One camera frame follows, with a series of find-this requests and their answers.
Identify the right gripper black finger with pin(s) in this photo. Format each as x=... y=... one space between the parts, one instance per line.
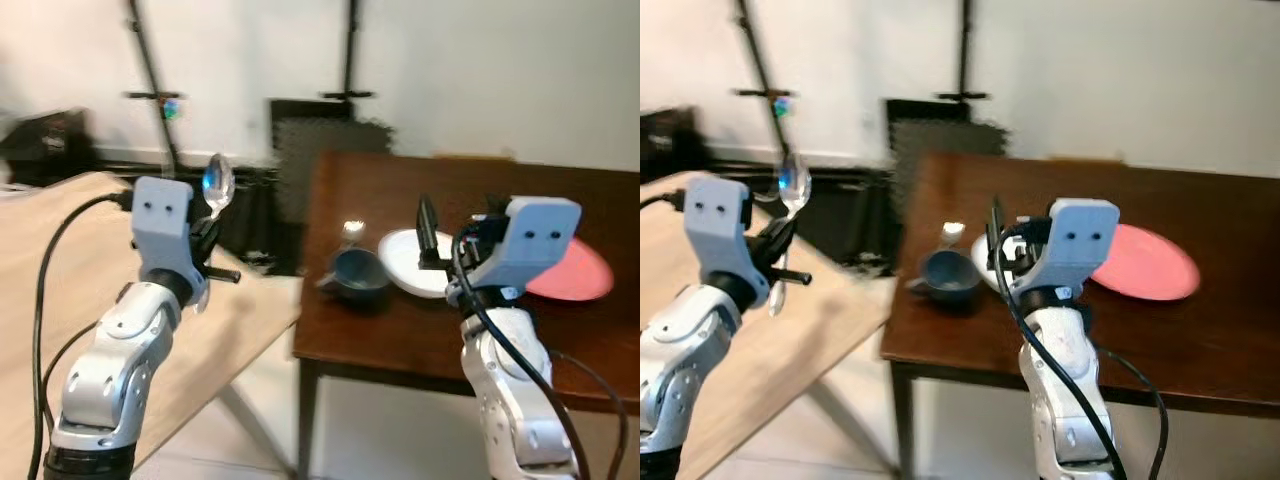
x=996 y=235
x=428 y=230

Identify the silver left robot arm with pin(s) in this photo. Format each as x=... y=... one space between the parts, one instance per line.
x=680 y=370
x=105 y=380

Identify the white plate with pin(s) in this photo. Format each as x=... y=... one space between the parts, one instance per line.
x=978 y=258
x=400 y=262

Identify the silver metal fork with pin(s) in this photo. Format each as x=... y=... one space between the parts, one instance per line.
x=953 y=232
x=353 y=232

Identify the light wooden table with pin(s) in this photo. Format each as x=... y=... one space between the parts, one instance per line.
x=90 y=240
x=830 y=330

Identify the dark brown wooden table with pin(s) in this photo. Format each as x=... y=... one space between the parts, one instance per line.
x=400 y=330
x=1200 y=340

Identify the pink plate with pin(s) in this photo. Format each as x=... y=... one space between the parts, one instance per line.
x=580 y=275
x=1150 y=265

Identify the black foam mat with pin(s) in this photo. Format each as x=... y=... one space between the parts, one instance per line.
x=915 y=165
x=310 y=160

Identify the black stand with coloured light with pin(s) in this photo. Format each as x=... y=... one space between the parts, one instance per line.
x=148 y=60
x=760 y=60

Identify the plain black stand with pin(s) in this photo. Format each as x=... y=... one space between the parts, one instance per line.
x=351 y=50
x=965 y=50

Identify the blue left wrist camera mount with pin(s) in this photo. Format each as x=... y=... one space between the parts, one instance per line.
x=162 y=225
x=715 y=225

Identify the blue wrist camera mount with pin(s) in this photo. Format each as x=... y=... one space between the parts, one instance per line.
x=535 y=240
x=162 y=225
x=715 y=225
x=1080 y=240

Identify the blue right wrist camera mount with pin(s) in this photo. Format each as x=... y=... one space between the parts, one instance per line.
x=535 y=240
x=1080 y=240

